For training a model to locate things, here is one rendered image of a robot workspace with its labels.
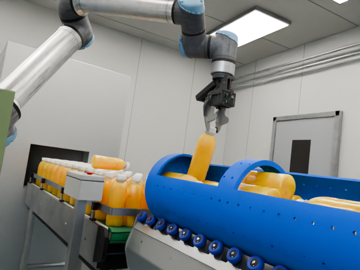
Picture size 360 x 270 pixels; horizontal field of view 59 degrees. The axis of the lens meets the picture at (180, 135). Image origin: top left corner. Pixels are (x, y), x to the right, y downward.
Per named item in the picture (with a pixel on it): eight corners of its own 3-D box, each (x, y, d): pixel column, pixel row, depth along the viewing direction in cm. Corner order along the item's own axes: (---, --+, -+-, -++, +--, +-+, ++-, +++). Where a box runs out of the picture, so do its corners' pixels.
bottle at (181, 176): (177, 182, 131) (207, 188, 116) (164, 192, 128) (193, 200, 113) (170, 168, 129) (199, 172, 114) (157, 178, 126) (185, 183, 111)
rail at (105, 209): (109, 215, 131) (110, 207, 131) (31, 175, 261) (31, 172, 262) (111, 215, 131) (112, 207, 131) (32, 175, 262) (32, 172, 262)
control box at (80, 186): (77, 200, 125) (81, 173, 126) (62, 193, 142) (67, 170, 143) (101, 201, 131) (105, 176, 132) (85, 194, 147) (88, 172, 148)
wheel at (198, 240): (205, 231, 99) (209, 235, 100) (194, 233, 102) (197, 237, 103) (202, 244, 96) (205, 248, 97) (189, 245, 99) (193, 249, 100)
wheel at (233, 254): (241, 245, 87) (244, 249, 88) (226, 246, 90) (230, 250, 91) (238, 260, 84) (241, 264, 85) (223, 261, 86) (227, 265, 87)
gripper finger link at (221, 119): (225, 133, 118) (225, 107, 118) (214, 133, 123) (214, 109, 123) (231, 133, 120) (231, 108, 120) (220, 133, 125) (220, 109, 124)
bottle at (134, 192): (126, 222, 145) (132, 180, 146) (140, 224, 142) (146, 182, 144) (118, 223, 138) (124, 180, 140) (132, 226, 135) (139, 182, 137)
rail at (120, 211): (111, 215, 130) (112, 208, 131) (111, 215, 131) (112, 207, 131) (189, 217, 153) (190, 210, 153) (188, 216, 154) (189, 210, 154)
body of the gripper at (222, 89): (219, 104, 114) (223, 71, 115) (204, 106, 121) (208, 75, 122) (234, 109, 118) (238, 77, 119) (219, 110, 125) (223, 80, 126)
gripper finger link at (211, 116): (210, 128, 114) (217, 104, 116) (200, 128, 119) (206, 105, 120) (216, 130, 115) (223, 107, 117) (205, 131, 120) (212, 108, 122)
